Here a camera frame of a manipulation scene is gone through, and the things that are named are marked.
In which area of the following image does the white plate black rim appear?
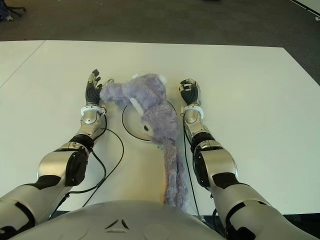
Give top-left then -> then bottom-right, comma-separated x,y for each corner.
121,99 -> 177,143

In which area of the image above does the person leg with sneaker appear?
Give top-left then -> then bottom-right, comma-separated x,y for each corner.
0,4 -> 14,22

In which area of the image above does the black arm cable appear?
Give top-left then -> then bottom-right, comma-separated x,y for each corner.
183,123 -> 202,217
49,116 -> 125,219

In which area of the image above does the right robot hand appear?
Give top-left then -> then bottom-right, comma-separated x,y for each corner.
177,78 -> 202,108

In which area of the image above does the black office chair base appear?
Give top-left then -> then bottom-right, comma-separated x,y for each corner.
8,6 -> 27,18

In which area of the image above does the purple plush bunny doll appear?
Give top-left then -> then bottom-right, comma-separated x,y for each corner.
99,72 -> 191,214

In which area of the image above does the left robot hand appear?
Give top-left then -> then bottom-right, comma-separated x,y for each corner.
84,69 -> 115,107

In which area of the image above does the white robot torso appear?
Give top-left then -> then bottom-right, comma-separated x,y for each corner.
9,199 -> 226,240

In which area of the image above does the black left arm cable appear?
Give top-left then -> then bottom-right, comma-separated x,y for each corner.
49,116 -> 125,219

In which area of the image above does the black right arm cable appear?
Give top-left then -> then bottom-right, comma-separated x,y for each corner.
183,123 -> 202,217

